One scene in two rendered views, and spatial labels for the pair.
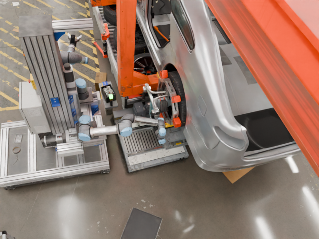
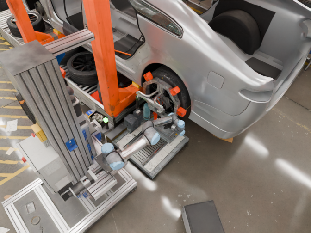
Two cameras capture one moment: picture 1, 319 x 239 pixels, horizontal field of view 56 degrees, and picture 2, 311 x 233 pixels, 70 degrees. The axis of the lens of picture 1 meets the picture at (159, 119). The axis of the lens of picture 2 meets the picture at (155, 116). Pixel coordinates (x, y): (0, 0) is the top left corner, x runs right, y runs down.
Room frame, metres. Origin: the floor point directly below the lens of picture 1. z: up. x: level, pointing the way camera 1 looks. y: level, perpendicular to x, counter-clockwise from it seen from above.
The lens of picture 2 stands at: (0.51, 0.83, 2.84)
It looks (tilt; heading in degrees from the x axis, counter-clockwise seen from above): 51 degrees down; 334
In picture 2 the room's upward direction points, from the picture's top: 5 degrees clockwise
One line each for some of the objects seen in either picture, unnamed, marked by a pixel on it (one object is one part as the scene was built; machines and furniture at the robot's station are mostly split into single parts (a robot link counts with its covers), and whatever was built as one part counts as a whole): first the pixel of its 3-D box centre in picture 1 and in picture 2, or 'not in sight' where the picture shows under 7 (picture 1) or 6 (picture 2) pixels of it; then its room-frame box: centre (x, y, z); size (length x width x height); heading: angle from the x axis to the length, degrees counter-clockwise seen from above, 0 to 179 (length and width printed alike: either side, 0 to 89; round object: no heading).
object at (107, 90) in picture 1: (108, 93); (98, 119); (2.45, 0.72, 0.51); 0.20 x 0.14 x 0.13; 35
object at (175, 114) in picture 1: (167, 101); (160, 99); (2.23, -0.05, 0.85); 0.54 x 0.07 x 0.54; 27
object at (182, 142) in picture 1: (172, 130); (164, 125); (2.30, -0.20, 0.13); 0.50 x 0.36 x 0.10; 27
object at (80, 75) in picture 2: (134, 39); (88, 67); (3.71, 0.62, 0.39); 0.66 x 0.66 x 0.24
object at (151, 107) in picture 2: (161, 102); (157, 101); (2.19, 0.01, 0.85); 0.21 x 0.14 x 0.14; 117
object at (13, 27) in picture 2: not in sight; (26, 24); (5.47, 1.51, 0.39); 0.66 x 0.66 x 0.24
